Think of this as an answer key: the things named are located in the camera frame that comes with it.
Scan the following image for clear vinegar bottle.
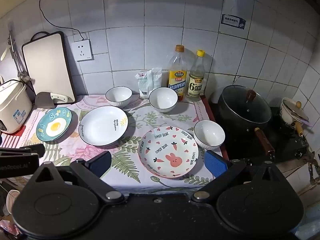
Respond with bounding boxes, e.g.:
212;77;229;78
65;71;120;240
188;50;207;102

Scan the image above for white cup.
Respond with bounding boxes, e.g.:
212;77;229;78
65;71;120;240
5;189;20;215

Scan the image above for white cutting board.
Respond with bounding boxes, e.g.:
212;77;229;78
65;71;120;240
22;31;77;103

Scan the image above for dark wall sticker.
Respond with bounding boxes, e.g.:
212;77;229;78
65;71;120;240
221;14;246;30

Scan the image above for white seasoning packet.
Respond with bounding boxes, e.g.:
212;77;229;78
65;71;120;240
136;70;154;99
150;67;162;90

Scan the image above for black gas stove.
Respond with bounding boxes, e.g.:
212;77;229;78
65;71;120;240
209;97;309;165

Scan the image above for gas pipe valve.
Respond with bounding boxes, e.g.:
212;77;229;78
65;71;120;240
306;145;320;188

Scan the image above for rabbit print plate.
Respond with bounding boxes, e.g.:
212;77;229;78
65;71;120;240
138;126;199;179

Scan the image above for floral tablecloth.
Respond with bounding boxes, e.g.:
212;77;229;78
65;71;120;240
0;94;223;193

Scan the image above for small enamel pot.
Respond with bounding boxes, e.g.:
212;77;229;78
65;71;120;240
280;97;310;137

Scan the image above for cooking wine bottle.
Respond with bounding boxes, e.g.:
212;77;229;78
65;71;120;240
168;45;188;102

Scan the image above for hanging metal utensils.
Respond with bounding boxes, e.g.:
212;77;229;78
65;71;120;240
7;22;30;83

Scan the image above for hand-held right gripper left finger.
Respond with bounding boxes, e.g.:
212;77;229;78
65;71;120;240
32;151;125;204

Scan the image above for white plate with black rim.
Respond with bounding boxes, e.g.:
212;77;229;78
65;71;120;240
78;106;129;147

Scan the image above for cleaver with white handle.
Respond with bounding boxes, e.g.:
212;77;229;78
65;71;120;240
35;92;69;108

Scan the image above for black pot with glass lid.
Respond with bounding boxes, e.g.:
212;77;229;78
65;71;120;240
217;85;275;159

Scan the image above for black power cable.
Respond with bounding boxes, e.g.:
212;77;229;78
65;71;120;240
39;0;84;42

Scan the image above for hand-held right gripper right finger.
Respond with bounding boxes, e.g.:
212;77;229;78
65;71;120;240
191;150;283;203

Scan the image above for blue egg print plate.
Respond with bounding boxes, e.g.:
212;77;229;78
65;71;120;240
36;107;72;142

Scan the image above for white ribbed bowl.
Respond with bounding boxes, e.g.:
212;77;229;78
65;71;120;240
105;86;133;107
194;120;225;148
149;87;178;113

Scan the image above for white wall socket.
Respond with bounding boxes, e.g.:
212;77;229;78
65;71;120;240
71;39;93;62

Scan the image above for white rice cooker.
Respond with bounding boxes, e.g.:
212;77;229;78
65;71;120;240
0;79;33;134

